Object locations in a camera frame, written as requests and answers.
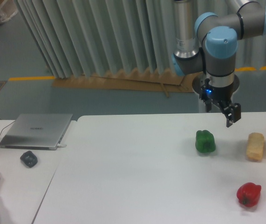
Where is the red bell pepper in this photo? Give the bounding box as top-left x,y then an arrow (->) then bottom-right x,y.
236,182 -> 262,207

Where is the dark grey round controller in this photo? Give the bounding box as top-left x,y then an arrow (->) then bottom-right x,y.
20,151 -> 38,168

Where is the silver closed laptop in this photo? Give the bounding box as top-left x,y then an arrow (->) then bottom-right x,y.
0,113 -> 73,150

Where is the pale green pleated curtain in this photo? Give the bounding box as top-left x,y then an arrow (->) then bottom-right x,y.
13,0 -> 266,78

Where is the brown cardboard sheet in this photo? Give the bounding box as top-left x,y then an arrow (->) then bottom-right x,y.
52,68 -> 199,97

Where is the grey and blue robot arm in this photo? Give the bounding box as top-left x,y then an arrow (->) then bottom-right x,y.
172,0 -> 266,126

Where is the green bell pepper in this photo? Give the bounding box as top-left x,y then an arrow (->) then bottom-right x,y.
195,130 -> 216,154

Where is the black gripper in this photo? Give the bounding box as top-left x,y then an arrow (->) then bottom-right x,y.
199,78 -> 241,128

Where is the beige bread roll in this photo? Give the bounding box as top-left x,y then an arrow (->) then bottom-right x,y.
246,133 -> 265,161

